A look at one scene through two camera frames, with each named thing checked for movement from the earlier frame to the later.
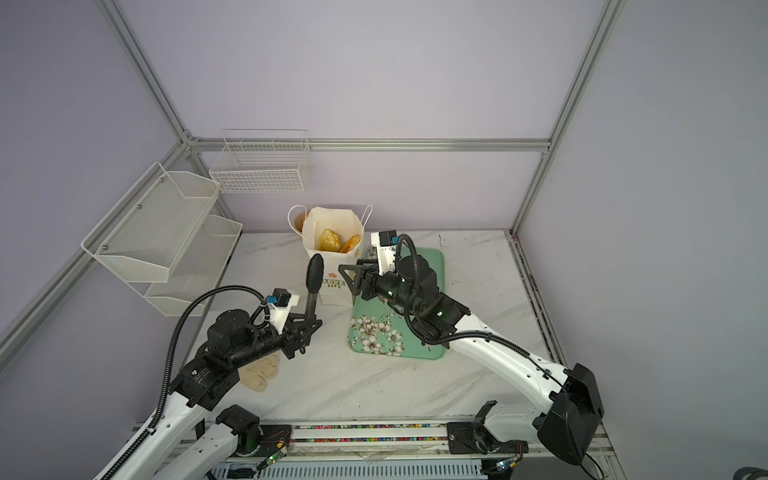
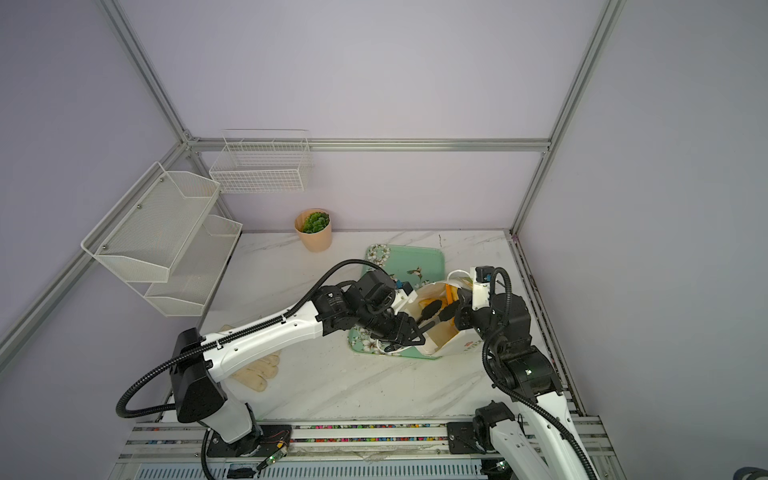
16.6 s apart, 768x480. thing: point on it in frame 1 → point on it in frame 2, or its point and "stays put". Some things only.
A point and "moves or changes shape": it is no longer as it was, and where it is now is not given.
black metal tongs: x=314 y=282 moves or changes shape
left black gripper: x=291 y=334 → x=397 y=330
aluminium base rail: x=353 y=446 stays put
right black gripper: x=365 y=275 → x=460 y=318
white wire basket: x=261 y=161 stays put
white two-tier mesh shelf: x=162 y=240 stays put
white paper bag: x=337 y=236 moves or changes shape
